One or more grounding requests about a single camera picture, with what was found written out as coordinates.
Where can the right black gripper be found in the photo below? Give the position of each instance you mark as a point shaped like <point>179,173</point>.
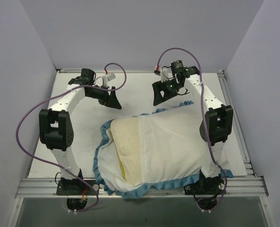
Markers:
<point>164,86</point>

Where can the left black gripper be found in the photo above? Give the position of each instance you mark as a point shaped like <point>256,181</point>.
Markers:
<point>107,98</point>

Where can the cream yellow pillow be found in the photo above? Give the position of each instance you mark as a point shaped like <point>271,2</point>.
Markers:
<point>126,137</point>

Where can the blue white pillowcase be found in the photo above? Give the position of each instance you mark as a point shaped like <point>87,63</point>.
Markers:
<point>173,152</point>

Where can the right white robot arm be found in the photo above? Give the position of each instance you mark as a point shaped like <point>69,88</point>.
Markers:
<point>217,117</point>

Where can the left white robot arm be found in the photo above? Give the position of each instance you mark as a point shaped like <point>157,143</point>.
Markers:
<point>55,126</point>

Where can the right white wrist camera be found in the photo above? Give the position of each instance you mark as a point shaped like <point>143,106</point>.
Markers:
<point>163,73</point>

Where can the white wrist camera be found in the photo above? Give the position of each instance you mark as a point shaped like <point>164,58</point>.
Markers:
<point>163,73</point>
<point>107,77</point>

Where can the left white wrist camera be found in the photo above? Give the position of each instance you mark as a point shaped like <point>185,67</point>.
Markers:
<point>107,77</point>

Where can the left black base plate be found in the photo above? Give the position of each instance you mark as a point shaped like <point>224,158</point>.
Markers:
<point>75,187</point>

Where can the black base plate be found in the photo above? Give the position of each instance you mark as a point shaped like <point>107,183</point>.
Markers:
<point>75,187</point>
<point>205,186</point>

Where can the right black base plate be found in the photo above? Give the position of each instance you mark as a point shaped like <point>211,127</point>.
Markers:
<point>205,186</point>

